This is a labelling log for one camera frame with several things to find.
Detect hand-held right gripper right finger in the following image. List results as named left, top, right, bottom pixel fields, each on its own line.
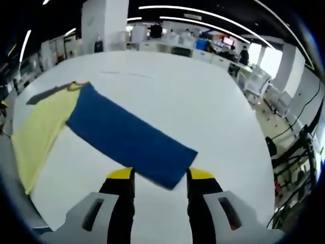
left=186, top=167, right=284, bottom=244

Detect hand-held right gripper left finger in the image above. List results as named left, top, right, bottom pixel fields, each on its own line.
left=42, top=167, right=137, bottom=244

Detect yellow garment with blue sleeve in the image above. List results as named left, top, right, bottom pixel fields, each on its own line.
left=10, top=81, right=199, bottom=195

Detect black metal stand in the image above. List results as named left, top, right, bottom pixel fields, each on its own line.
left=265, top=121, right=322, bottom=211

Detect white square pillar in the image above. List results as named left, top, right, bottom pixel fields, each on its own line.
left=275, top=43, right=307, bottom=95
left=81, top=0, right=129, bottom=54

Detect row of white office chairs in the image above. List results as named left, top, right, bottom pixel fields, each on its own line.
left=243, top=66, right=293, bottom=117

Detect white cabinet row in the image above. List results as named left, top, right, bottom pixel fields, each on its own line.
left=139, top=42, right=242, bottom=71

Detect black office chair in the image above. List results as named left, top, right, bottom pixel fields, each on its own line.
left=172, top=47, right=192, bottom=58

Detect blue bin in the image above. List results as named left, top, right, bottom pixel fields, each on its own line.
left=196, top=38, right=210, bottom=50

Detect ceiling light strips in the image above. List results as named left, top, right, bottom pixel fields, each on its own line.
left=19, top=0, right=315, bottom=72

